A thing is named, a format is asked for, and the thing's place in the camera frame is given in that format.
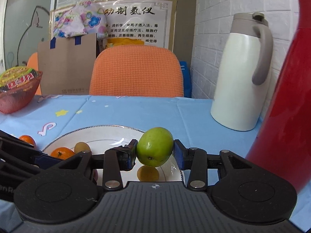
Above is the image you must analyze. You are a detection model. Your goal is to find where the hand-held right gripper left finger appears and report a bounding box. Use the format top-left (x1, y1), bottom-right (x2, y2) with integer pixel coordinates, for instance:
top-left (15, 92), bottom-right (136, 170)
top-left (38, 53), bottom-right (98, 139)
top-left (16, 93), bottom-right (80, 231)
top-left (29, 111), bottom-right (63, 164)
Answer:
top-left (50, 139), bottom-right (138, 191)

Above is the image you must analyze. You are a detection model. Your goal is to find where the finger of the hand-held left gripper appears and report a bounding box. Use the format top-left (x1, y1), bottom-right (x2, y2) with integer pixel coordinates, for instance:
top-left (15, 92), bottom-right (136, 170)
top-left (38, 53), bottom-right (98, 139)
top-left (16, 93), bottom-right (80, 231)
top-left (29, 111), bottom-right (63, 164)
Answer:
top-left (0, 148), bottom-right (62, 177)
top-left (0, 130), bottom-right (37, 151)

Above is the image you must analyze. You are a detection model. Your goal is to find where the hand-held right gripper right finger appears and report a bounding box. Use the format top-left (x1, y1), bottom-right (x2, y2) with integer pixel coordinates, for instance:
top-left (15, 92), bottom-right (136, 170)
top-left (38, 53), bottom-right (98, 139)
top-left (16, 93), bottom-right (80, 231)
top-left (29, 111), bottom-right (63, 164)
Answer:
top-left (173, 139), bottom-right (255, 191)

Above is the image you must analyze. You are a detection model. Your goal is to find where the orange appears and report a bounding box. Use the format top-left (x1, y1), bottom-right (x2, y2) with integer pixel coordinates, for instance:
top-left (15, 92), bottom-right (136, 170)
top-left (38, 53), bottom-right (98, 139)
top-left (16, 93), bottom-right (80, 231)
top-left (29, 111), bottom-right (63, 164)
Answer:
top-left (50, 147), bottom-right (76, 161)
top-left (19, 135), bottom-right (37, 150)

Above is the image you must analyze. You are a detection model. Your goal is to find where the large green apple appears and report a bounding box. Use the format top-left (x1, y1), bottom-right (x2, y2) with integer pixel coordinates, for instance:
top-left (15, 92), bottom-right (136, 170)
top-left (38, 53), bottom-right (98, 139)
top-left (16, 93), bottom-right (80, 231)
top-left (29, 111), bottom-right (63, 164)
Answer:
top-left (136, 127), bottom-right (174, 167)

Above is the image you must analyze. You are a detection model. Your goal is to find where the longan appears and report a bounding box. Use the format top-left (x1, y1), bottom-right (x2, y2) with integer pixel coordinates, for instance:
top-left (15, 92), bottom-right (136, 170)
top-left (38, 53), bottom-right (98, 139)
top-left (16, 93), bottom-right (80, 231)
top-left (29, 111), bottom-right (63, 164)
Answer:
top-left (137, 165), bottom-right (160, 182)
top-left (74, 142), bottom-right (91, 153)

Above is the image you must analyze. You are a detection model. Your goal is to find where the white plate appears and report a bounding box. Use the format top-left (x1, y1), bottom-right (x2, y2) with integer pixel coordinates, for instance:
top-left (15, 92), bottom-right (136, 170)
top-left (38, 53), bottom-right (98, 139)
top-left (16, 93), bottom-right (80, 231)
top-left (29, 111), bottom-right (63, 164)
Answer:
top-left (41, 125), bottom-right (185, 182)

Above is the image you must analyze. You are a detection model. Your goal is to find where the pink transparent bowl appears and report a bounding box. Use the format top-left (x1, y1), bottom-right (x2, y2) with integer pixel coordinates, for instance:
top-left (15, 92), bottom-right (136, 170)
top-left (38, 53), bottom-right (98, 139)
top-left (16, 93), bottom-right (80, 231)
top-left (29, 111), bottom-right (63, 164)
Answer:
top-left (0, 70), bottom-right (43, 114)

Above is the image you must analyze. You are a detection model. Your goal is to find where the blue printed tablecloth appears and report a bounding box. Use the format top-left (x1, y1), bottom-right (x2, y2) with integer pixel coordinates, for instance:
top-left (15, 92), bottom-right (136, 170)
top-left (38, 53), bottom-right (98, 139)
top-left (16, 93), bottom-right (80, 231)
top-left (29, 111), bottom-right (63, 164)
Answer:
top-left (0, 95), bottom-right (311, 231)

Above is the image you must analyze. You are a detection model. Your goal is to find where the green lid instant noodle cup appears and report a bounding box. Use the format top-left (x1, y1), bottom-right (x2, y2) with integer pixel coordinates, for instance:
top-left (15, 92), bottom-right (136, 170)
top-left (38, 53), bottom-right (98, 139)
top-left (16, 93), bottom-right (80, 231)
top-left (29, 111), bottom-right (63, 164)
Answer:
top-left (0, 66), bottom-right (40, 90)

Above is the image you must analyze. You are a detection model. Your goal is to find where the blue bag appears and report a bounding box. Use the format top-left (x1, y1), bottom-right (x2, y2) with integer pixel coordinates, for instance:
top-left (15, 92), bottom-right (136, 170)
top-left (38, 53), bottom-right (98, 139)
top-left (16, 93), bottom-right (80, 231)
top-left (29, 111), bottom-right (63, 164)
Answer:
top-left (180, 61), bottom-right (193, 97)

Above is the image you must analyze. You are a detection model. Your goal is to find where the small orange chair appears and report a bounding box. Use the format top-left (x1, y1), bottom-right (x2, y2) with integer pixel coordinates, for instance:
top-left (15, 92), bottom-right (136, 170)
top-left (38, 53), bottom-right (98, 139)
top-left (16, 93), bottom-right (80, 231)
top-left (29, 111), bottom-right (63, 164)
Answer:
top-left (27, 52), bottom-right (42, 95)

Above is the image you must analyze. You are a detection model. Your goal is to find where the large orange chair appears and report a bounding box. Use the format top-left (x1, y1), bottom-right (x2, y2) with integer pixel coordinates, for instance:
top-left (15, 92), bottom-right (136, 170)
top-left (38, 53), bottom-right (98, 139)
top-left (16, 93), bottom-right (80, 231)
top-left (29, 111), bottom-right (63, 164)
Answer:
top-left (89, 45), bottom-right (184, 97)

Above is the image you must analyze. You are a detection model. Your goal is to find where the brown cardboard box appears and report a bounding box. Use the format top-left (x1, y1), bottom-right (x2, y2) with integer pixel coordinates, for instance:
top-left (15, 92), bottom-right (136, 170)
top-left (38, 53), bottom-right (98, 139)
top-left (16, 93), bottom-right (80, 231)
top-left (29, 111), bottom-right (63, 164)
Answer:
top-left (38, 33), bottom-right (98, 96)

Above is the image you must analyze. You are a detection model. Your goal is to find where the white thermos jug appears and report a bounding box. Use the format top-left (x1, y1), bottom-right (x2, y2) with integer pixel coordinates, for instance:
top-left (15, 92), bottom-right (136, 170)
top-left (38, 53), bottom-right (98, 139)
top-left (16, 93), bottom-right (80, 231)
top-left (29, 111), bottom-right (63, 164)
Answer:
top-left (210, 12), bottom-right (274, 131)

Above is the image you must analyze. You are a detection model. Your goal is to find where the red thermos jug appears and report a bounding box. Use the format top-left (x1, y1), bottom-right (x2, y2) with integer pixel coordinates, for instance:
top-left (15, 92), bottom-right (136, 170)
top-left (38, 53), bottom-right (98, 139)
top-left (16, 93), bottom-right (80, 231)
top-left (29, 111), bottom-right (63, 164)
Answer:
top-left (245, 0), bottom-right (311, 196)

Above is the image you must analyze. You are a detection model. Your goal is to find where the floral cloth bag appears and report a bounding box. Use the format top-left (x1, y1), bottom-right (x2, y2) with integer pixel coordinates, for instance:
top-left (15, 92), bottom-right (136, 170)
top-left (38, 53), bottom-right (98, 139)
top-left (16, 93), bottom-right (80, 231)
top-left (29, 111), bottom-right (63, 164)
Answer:
top-left (53, 1), bottom-right (108, 39)

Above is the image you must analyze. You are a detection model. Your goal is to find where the calligraphy wall poster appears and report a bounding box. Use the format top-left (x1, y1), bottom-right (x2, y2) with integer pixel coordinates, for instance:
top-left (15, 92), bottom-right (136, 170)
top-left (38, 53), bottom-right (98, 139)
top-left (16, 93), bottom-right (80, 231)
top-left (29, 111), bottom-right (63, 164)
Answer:
top-left (97, 0), bottom-right (178, 51)

